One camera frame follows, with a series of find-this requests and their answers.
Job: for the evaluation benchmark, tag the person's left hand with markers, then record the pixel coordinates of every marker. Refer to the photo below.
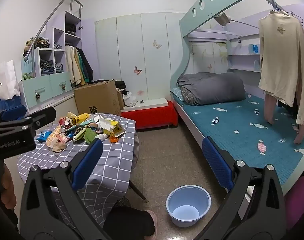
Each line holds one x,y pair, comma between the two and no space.
8,185

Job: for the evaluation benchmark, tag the grey hanging hat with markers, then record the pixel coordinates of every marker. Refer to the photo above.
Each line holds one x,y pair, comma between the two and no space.
223,18

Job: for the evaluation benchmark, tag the person's leg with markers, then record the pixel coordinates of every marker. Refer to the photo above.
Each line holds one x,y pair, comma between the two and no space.
129,222

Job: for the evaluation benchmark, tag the bright green wrapper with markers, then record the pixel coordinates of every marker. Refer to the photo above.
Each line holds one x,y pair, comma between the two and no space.
89,136

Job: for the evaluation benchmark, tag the grey pillow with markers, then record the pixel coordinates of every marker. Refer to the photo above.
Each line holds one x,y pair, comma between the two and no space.
212,87

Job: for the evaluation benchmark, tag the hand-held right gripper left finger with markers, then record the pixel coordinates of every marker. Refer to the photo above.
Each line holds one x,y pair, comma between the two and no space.
88,162

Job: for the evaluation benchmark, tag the red step box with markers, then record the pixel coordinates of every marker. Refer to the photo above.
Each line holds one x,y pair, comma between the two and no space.
149,113

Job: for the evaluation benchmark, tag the blue snack packet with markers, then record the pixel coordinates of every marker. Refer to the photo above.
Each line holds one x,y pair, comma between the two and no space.
43,136

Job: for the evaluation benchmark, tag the hanging black jacket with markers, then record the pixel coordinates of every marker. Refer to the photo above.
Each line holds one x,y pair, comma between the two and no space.
88,65

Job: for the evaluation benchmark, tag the white plastic bag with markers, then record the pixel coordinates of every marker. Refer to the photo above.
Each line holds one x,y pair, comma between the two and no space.
129,100

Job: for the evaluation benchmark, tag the white tube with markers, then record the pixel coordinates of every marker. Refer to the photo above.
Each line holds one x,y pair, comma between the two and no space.
101,137

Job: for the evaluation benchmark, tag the orange bottle cap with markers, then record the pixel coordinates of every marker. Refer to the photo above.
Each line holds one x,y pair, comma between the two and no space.
113,139

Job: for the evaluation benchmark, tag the person in beige shirt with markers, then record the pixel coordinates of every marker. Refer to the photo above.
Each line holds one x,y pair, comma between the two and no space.
282,62

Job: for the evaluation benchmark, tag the yellow snack packet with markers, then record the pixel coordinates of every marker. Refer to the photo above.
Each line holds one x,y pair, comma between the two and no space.
82,117

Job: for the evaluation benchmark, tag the cardboard box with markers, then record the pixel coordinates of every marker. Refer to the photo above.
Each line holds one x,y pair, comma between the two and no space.
96,97

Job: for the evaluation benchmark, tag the pink butterfly sticker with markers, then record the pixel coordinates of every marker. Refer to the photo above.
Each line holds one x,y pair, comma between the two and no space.
137,70

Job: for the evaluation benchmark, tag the metal clothes hanger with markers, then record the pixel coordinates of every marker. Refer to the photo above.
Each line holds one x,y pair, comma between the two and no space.
289,12

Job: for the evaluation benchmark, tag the olive folded clothes pile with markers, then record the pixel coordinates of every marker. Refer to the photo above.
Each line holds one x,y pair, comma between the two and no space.
34,43

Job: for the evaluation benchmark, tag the grey checked tablecloth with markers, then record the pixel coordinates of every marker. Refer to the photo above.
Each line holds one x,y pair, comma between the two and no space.
111,160

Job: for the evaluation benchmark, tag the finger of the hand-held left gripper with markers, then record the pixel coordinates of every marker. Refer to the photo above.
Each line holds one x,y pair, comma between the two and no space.
41,117
14,112

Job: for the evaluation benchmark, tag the pink slipper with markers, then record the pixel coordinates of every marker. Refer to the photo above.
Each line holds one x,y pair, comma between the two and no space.
152,220

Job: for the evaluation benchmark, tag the blue printed bed sheet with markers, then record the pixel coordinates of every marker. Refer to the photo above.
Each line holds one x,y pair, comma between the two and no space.
242,127

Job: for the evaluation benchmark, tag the light blue pillow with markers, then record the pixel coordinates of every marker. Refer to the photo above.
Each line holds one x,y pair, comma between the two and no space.
176,92

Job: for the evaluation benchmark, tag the beige butterfly sticker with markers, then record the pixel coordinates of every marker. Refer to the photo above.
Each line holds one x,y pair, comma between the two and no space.
157,44

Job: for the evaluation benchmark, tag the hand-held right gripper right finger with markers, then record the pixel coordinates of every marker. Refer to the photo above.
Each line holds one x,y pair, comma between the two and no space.
217,162

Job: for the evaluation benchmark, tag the white paper bag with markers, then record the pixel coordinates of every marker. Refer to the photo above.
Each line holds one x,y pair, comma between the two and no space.
4,80

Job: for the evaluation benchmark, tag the grey metal handrail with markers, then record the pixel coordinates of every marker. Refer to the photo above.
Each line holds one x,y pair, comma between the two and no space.
49,22

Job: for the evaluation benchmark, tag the hanging green garment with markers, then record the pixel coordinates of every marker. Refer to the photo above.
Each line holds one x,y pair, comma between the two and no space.
79,67

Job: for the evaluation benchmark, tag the black table leg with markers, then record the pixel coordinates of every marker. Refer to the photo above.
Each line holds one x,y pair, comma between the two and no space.
138,192

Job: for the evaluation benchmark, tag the beige plastic wrapper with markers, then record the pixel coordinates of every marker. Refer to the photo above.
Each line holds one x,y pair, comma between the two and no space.
57,142

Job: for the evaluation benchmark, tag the teal bunk bed frame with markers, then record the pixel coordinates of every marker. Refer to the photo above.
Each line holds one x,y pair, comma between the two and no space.
189,22

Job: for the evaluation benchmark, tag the purple fabric seat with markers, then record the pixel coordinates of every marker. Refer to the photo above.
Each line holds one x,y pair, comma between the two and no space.
299,200

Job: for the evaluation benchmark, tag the teal stair cabinet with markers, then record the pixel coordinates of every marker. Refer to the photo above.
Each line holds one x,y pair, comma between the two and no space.
46,85

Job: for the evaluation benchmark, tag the black clothes pile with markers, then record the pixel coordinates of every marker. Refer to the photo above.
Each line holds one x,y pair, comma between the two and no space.
122,85

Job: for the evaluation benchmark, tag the blue white cylinder packet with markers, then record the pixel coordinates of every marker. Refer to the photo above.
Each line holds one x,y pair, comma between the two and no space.
109,126

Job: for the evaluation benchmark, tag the mint green wrapper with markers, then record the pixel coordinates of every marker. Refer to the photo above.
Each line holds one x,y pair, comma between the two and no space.
88,121

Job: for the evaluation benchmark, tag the hanging cream jacket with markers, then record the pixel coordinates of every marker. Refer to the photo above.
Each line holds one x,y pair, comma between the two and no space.
71,65

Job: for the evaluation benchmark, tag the white wardrobe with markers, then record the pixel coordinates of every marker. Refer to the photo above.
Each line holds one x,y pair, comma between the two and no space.
132,55

